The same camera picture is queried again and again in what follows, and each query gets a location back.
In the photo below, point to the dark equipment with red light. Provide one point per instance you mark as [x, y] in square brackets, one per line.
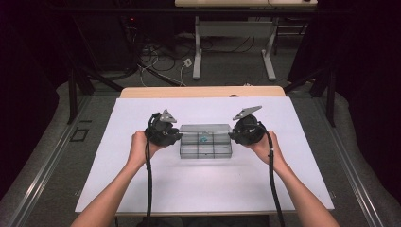
[107, 41]

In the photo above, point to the person's right hand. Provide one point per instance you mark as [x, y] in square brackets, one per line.
[263, 151]

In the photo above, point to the black metal stand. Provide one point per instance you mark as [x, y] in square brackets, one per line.
[73, 94]
[330, 94]

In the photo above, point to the light desk with white legs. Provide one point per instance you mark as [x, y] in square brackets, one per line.
[197, 56]

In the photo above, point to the metal floor rail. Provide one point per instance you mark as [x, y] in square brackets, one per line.
[350, 164]
[47, 157]

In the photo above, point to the dark curtain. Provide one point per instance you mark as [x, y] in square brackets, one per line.
[22, 94]
[372, 94]

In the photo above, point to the person's dark clothing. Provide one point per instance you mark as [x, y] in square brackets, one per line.
[208, 221]

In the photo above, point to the white board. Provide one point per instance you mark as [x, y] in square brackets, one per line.
[205, 189]

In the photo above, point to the wooden table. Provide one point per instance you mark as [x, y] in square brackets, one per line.
[201, 92]

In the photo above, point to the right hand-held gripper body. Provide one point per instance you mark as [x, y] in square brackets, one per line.
[250, 130]

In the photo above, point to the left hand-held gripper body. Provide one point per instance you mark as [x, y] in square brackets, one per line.
[160, 130]

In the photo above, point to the clear plastic compartment box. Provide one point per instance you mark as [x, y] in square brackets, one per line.
[205, 148]

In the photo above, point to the white power plug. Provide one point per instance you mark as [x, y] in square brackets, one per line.
[187, 62]

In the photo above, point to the person's left hand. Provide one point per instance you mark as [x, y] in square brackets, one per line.
[138, 151]

